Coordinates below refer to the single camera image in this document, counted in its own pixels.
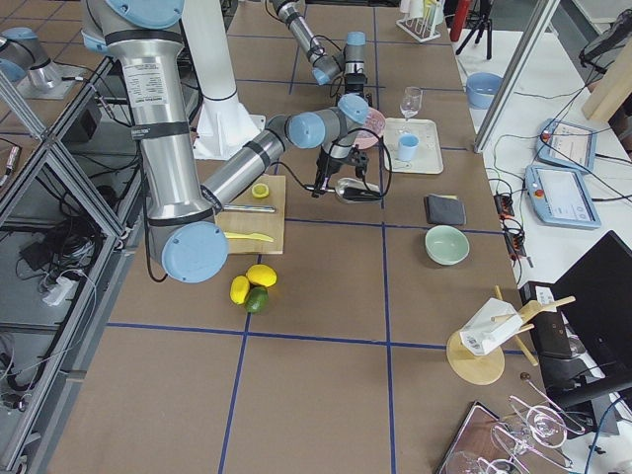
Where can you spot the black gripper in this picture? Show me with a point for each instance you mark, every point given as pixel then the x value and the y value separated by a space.
pixel 327 164
pixel 355 85

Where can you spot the metal ice scoop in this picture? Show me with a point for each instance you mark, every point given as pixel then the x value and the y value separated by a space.
pixel 350 190

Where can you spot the pink bowl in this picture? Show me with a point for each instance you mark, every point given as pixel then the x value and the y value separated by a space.
pixel 372 129

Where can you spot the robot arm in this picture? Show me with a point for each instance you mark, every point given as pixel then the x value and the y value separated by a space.
pixel 342 68
pixel 148 40

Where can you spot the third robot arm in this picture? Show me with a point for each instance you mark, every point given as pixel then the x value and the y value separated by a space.
pixel 27 65

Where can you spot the light blue cup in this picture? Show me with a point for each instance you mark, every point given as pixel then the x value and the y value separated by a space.
pixel 407 147

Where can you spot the clear wine glass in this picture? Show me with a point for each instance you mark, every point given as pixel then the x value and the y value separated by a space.
pixel 410 105

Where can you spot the wooden cutting board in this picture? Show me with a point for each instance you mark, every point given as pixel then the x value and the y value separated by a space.
pixel 254 221

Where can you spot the lemon half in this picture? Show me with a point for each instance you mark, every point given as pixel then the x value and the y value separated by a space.
pixel 260 190

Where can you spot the cream bear tray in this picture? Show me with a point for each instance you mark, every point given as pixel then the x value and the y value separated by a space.
pixel 428 159

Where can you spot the yellow plastic knife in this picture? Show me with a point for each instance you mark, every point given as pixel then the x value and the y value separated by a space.
pixel 249 236

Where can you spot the metal cylinder rod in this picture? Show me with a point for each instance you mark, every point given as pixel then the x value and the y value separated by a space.
pixel 249 208

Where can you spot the blue basin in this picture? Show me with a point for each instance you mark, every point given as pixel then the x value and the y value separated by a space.
pixel 481 89

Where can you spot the yellow lemon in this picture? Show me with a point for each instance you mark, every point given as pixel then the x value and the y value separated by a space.
pixel 239 289
pixel 261 275

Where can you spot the grey folded cloth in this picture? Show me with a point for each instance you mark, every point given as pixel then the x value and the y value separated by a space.
pixel 444 210

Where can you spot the red fire extinguisher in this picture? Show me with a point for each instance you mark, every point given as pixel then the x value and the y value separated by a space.
pixel 459 19

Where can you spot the black tripod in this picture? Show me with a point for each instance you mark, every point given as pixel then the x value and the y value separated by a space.
pixel 484 25

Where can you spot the green bowl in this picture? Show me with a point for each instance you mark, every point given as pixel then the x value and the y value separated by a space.
pixel 446 245

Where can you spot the green avocado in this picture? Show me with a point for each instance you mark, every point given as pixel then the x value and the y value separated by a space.
pixel 256 299

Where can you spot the teach pendant far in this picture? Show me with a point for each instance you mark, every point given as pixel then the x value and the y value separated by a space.
pixel 566 144

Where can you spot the teach pendant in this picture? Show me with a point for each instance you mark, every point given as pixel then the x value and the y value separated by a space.
pixel 566 144
pixel 560 197

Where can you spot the white carton box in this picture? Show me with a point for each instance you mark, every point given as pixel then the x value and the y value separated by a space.
pixel 494 323

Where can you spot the teach pendant near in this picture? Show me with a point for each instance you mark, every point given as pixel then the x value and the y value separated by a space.
pixel 560 197

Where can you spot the wooden stand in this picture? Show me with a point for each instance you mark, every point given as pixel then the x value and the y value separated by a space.
pixel 487 369

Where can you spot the black monitor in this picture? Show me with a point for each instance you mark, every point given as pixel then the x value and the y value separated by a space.
pixel 600 280

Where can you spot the wine glasses rack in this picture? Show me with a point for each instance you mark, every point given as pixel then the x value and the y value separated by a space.
pixel 528 439

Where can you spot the white wire cup rack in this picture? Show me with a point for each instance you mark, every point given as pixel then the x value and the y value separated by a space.
pixel 421 18

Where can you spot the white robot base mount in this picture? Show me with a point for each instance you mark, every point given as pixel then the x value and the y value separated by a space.
pixel 224 124

